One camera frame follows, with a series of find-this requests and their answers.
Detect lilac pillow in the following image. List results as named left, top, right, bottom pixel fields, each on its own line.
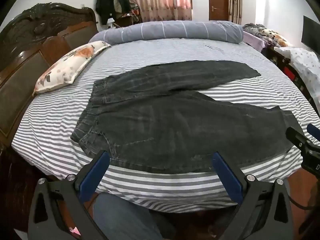
left=243, top=31, right=266, bottom=53

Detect long grey checked bolster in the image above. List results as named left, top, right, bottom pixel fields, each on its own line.
left=88, top=20, right=244, bottom=46

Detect carved dark wooden headboard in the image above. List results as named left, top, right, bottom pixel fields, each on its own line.
left=0, top=3, right=99, bottom=180

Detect white dotted cloth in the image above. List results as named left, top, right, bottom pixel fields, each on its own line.
left=274, top=46, right=320, bottom=98

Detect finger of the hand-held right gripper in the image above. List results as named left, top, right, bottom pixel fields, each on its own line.
left=307, top=123, right=320, bottom=141
left=286, top=127, right=314, bottom=153

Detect dark grey denim pants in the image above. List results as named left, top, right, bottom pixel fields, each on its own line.
left=70, top=59, right=304, bottom=174

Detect thin black cable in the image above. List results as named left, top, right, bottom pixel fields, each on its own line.
left=288, top=180, right=313, bottom=210

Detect floral pillow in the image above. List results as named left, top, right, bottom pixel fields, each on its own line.
left=32, top=41, right=112, bottom=95

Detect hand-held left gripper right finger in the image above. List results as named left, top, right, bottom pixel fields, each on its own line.
left=212, top=151, right=294, bottom=240

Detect narrow brown patterned curtain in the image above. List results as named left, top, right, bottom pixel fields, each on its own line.
left=227, top=0, right=242, bottom=23

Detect black flat screen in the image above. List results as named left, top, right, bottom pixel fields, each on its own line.
left=301, top=15, right=320, bottom=53

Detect grey white striped bed sheet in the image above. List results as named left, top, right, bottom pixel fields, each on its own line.
left=11, top=39, right=313, bottom=214

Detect person's leg in jeans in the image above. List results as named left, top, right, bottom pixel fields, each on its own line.
left=93, top=192, right=175, bottom=240

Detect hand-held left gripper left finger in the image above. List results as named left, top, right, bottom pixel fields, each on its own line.
left=27, top=150, right=112, bottom=240

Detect brown wooden door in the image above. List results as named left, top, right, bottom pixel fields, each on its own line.
left=208, top=0, right=229, bottom=21

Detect hanging black jacket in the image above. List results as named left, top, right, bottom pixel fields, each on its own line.
left=95, top=0, right=117, bottom=25

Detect cluttered bedside table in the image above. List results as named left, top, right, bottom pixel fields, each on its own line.
left=107, top=6, right=142, bottom=28

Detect pink patterned curtain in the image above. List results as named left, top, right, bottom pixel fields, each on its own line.
left=120, top=0, right=193, bottom=22

